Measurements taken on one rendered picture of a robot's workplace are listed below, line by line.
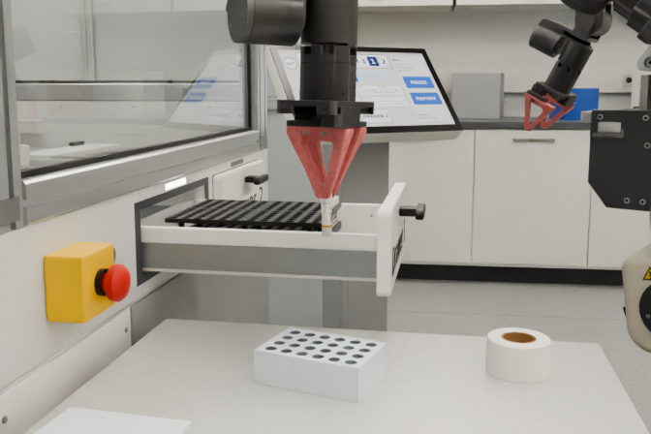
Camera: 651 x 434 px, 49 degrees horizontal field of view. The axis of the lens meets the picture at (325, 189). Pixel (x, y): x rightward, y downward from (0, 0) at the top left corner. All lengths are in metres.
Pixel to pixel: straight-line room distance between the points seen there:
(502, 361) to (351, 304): 1.30
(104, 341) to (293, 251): 0.26
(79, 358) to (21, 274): 0.16
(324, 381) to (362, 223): 0.44
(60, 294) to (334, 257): 0.34
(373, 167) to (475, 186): 1.99
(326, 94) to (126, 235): 0.37
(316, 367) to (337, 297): 1.34
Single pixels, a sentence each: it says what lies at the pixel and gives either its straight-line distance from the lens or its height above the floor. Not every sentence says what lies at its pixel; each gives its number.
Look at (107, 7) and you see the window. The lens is 0.96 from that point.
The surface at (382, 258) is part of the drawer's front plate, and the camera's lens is 0.91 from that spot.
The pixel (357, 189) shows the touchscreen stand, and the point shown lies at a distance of 2.05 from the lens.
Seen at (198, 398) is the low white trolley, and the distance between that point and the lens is 0.79.
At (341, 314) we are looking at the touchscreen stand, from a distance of 2.10.
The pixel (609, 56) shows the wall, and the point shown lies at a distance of 4.82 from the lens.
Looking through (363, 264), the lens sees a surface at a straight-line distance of 0.93.
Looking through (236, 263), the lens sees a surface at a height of 0.85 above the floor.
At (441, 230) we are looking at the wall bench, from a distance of 4.04.
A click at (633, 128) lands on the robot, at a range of 1.25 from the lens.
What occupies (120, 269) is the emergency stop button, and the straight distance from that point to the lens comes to 0.79.
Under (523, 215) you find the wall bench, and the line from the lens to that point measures 4.07.
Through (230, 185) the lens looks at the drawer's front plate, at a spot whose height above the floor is 0.91.
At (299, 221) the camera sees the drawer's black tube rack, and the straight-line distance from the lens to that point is 0.99.
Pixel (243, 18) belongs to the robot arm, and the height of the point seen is 1.14.
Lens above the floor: 1.08
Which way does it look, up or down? 8 degrees down
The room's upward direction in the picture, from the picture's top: straight up
